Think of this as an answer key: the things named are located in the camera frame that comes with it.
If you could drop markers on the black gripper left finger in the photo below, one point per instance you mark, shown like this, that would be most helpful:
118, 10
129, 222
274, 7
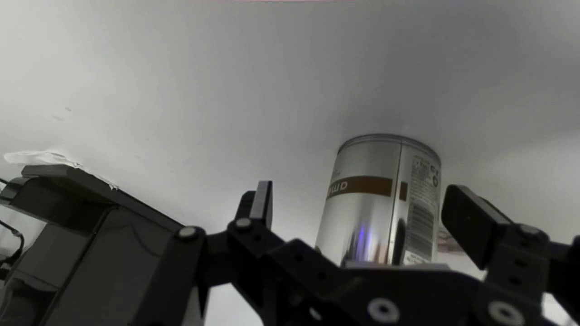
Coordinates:
251, 231

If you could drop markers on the silver tin can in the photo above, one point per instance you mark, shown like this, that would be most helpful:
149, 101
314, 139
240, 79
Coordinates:
381, 202

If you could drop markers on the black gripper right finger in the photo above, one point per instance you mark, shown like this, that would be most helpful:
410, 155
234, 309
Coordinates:
517, 257

